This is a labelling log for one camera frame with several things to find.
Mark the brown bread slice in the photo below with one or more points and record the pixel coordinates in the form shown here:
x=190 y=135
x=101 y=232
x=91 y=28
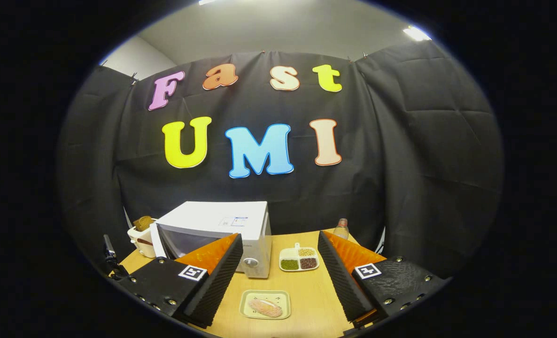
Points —
x=142 y=223

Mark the pale green rectangular plate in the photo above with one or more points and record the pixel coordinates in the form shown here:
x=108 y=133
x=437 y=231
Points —
x=248 y=295

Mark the white microwave oven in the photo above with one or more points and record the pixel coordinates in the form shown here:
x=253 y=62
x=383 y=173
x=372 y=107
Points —
x=212 y=216

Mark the pile of yellow soybeans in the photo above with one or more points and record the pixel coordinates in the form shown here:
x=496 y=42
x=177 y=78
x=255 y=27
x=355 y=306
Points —
x=306 y=252

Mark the pile of dark red beans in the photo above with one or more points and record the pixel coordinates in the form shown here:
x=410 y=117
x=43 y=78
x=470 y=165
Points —
x=308 y=263

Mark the white toaster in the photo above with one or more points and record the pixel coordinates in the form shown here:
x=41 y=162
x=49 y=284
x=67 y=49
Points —
x=140 y=246

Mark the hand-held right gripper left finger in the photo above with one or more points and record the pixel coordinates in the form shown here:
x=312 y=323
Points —
x=217 y=281

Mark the clear plastic bottle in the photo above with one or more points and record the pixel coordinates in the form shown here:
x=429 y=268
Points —
x=341 y=231

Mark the long ceiling light panel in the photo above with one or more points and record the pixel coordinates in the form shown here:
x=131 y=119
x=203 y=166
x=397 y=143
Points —
x=207 y=2

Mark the baked bread roll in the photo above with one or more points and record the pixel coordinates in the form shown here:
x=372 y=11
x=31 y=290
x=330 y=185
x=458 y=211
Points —
x=265 y=308

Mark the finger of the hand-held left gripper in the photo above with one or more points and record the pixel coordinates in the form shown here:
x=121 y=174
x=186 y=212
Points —
x=119 y=271

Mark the white divided dish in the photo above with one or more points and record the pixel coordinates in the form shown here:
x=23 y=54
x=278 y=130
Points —
x=289 y=253

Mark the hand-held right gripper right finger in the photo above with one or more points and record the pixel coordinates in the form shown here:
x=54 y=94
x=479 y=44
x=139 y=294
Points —
x=339 y=281

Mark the small ceiling light panel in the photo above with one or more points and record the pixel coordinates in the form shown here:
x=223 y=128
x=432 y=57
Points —
x=416 y=34

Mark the pile of green beans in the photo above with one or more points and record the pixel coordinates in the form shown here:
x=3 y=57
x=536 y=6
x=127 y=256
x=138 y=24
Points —
x=290 y=265

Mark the black backdrop cloth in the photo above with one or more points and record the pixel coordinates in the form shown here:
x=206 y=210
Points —
x=306 y=188

